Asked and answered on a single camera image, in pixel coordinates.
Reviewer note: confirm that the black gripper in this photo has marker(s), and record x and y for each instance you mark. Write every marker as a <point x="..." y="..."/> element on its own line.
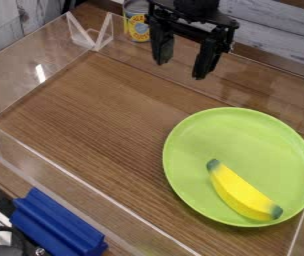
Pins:
<point x="194" y="18"/>

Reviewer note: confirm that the yellow toy banana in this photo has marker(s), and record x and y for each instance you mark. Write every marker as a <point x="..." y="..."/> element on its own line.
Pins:
<point x="240" y="195"/>

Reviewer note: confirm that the green plastic plate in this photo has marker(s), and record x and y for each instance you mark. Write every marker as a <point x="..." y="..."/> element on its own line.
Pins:
<point x="256" y="145"/>

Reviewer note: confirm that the yellow labelled tin can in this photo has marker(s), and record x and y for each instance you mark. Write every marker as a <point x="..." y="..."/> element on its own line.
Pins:
<point x="135" y="26"/>

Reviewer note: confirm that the blue plastic clamp block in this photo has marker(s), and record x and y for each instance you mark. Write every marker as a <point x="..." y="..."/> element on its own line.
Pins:
<point x="55" y="228"/>

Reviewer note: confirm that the clear acrylic corner bracket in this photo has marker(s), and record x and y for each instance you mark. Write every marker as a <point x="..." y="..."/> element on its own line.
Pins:
<point x="91" y="38"/>

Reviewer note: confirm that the clear acrylic wall panels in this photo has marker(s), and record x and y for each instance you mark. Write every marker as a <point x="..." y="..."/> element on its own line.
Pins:
<point x="84" y="120"/>

